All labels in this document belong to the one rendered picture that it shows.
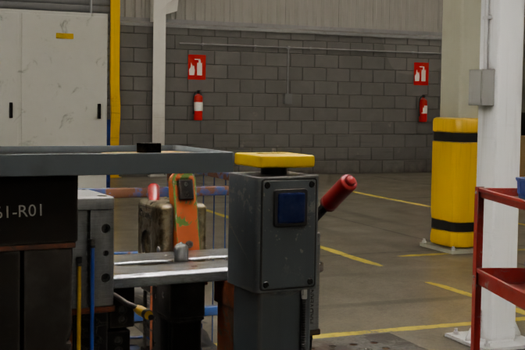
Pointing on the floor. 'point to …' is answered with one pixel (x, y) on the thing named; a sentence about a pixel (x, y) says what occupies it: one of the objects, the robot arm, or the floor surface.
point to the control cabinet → (54, 80)
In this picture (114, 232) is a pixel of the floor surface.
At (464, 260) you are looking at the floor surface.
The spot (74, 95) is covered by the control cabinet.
